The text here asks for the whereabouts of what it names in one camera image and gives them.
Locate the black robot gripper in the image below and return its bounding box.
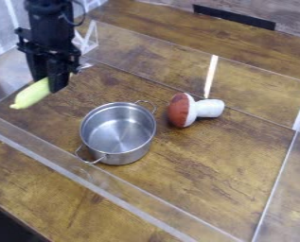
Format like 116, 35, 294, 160
14, 0, 81, 94

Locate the stainless steel pot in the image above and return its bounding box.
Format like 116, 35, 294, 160
76, 100, 157, 165

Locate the clear acrylic triangular stand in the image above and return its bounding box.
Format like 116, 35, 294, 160
73, 20, 100, 55

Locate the clear acrylic front barrier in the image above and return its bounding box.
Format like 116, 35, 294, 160
0, 118, 243, 242

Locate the red toy mushroom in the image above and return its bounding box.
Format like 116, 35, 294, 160
168, 93, 226, 128

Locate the black strip on table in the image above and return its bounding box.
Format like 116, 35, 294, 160
194, 4, 277, 30

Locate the black cable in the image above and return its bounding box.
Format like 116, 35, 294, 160
59, 0, 89, 27

